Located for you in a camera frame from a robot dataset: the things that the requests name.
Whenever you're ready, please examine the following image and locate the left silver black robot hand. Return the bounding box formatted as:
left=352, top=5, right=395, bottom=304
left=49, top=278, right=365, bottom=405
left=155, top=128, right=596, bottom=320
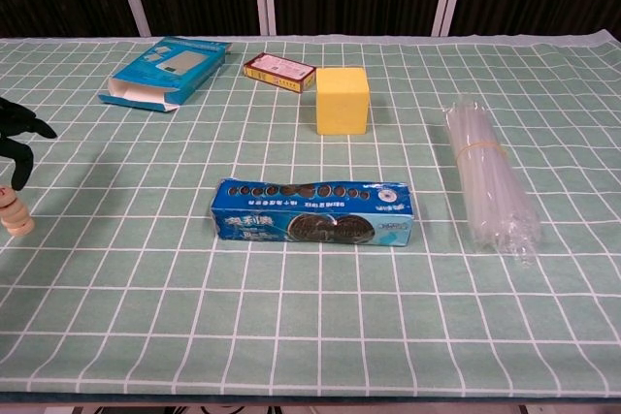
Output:
left=0, top=96, right=58, bottom=191

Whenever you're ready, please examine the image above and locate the blue kitchen scale carton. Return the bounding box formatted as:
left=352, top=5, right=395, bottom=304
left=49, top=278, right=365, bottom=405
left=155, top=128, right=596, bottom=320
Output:
left=98, top=36, right=233, bottom=113

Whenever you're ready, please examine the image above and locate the blue Oreo cookie box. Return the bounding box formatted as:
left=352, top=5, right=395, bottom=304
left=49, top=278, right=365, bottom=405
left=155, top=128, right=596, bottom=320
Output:
left=210, top=177, right=416, bottom=247

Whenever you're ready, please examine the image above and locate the small red cardboard box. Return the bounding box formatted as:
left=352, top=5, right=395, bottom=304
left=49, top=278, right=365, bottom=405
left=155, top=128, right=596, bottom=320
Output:
left=243, top=51, right=317, bottom=94

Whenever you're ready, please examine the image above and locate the yellow foam cube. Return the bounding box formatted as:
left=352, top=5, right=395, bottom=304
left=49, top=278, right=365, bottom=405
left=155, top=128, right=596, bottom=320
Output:
left=315, top=66, right=372, bottom=137

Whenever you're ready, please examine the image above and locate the green checked tablecloth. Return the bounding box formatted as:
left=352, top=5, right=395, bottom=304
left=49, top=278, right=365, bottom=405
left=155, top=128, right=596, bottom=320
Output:
left=0, top=28, right=621, bottom=398

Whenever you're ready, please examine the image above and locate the yellow rubber band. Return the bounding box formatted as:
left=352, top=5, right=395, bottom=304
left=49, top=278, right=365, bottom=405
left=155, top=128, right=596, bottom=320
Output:
left=454, top=141, right=509, bottom=161

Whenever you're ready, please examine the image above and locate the clear plastic straw bundle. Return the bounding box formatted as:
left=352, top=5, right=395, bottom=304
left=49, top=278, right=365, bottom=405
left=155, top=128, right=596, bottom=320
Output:
left=443, top=93, right=542, bottom=270

